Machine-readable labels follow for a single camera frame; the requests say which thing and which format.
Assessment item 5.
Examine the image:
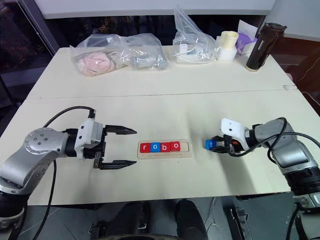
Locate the plastic bag with white items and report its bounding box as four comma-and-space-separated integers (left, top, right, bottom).
168, 6, 219, 65

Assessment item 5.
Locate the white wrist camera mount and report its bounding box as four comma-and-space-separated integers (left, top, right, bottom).
219, 118, 251, 151
76, 119, 105, 161

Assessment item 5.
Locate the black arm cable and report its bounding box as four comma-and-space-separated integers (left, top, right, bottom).
223, 116, 320, 165
31, 106, 98, 240

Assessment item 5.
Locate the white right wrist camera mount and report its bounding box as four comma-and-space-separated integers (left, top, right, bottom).
219, 118, 251, 151

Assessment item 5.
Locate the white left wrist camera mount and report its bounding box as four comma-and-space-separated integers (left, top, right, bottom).
76, 119, 105, 161

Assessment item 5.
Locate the plastic bag with grey parts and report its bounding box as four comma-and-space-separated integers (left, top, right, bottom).
122, 32, 169, 73

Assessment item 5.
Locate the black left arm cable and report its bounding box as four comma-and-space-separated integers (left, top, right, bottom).
31, 106, 98, 240

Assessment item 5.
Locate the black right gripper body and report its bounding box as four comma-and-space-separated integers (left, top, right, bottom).
223, 134, 245, 155

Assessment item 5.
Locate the white box with purple cloth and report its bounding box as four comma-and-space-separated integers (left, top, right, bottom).
234, 19, 261, 55

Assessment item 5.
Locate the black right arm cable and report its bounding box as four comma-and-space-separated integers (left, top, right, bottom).
223, 116, 320, 165

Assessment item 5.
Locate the light wooden letter tray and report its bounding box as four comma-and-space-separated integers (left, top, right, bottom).
136, 139, 193, 159

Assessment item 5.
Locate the dark rounded shape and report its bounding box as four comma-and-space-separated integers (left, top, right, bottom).
174, 198, 209, 240

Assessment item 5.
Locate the plastic bag with pink cloth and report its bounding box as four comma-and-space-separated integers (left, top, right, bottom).
69, 33, 131, 77

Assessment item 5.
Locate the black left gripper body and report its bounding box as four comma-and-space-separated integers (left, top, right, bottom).
83, 125, 109, 170

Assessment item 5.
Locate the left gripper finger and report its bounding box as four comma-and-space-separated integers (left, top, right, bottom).
99, 160, 138, 171
104, 124, 138, 136

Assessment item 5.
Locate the grey metal post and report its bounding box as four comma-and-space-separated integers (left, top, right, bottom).
17, 0, 61, 58

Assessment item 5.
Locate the black drinking bottle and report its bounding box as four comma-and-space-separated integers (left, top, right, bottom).
245, 22, 288, 74

